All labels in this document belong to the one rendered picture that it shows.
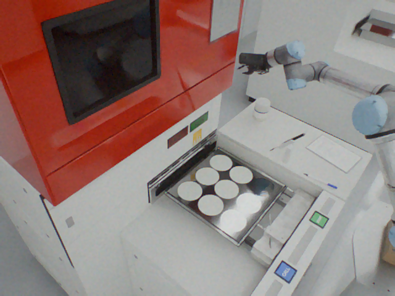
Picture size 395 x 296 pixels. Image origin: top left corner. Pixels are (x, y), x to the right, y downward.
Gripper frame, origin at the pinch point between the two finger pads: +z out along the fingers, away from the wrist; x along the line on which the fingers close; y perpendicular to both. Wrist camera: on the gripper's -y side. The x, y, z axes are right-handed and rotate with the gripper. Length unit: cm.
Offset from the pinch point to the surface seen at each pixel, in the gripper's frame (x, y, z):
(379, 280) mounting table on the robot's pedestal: -88, 21, -55
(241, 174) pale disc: -51, -6, -11
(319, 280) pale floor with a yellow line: -116, 80, 9
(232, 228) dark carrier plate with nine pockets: -71, -21, -23
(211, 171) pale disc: -50, -17, -3
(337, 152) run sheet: -40, 31, -33
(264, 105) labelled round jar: -18.3, 8.0, -10.2
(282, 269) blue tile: -81, -19, -45
